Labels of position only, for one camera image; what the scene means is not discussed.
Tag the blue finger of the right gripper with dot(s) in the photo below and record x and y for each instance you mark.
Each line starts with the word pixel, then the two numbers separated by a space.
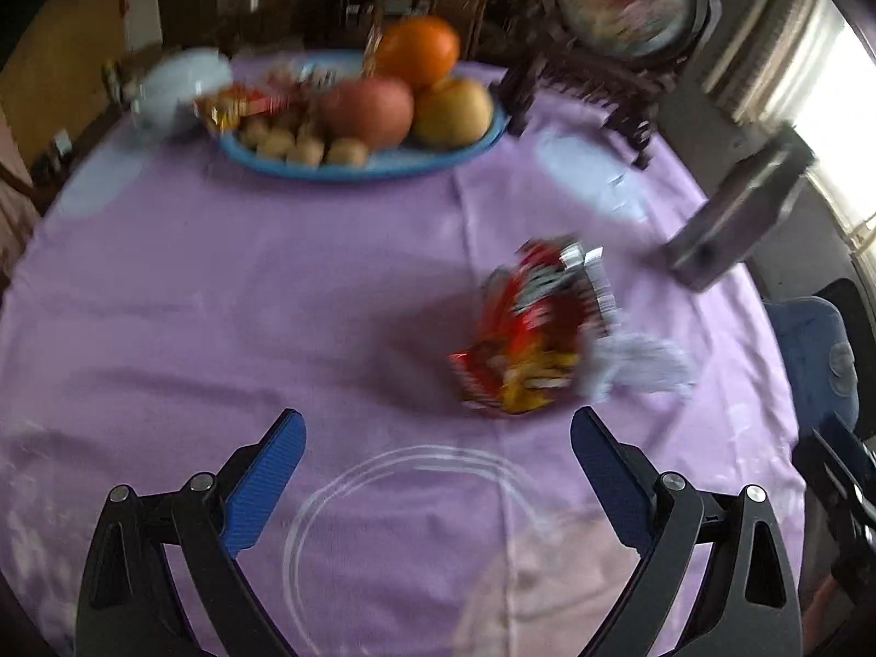
pixel 839 456

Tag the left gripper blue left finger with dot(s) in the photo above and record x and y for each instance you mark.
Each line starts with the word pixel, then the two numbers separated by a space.
pixel 129 603

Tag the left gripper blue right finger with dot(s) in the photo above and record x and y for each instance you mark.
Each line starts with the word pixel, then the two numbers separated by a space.
pixel 747 601

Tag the red snack bag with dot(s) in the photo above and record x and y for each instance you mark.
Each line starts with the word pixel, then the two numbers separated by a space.
pixel 539 320

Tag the clear crumpled plastic bag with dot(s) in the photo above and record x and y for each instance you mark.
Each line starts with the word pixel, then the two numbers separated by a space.
pixel 631 361

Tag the silver metal bottle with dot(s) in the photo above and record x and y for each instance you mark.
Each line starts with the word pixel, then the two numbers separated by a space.
pixel 755 197

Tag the purple printed tablecloth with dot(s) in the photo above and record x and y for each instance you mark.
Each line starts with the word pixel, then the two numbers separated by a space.
pixel 173 303

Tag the round embroidered wooden screen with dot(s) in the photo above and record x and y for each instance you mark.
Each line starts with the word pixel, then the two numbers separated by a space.
pixel 624 55

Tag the red snack packet on plate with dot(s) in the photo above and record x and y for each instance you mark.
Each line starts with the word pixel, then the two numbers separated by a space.
pixel 223 110

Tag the white ceramic lidded pot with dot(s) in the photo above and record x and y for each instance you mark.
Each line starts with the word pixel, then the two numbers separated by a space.
pixel 163 104

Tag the blue fruit plate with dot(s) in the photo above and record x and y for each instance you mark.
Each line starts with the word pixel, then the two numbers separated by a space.
pixel 293 144

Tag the yellow pear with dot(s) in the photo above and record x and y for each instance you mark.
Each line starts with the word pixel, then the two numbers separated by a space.
pixel 455 113

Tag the red apple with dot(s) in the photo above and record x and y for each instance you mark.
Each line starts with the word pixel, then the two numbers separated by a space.
pixel 377 111

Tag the orange fruit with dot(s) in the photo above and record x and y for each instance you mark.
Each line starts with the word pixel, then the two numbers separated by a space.
pixel 419 51

